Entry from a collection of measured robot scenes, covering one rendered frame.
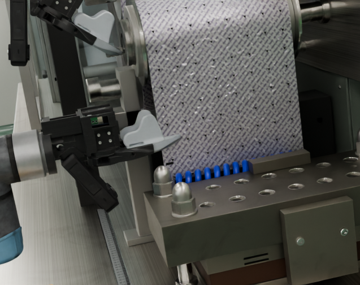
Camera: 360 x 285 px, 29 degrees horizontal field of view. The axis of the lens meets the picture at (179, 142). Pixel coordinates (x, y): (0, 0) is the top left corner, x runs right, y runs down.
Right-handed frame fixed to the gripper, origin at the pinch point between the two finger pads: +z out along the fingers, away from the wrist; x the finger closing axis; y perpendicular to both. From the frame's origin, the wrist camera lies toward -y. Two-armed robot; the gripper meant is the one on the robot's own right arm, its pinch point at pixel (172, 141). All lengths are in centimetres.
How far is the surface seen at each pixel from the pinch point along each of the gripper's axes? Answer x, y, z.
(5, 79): 556, -62, -57
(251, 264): -19.0, -14.8, 5.5
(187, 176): -3.3, -5.2, 1.1
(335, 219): -22.0, -9.3, 17.3
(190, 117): -0.2, 3.2, 3.4
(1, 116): 556, -96, -67
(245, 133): -0.2, -0.9, 12.0
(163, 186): -8.5, -4.3, -3.7
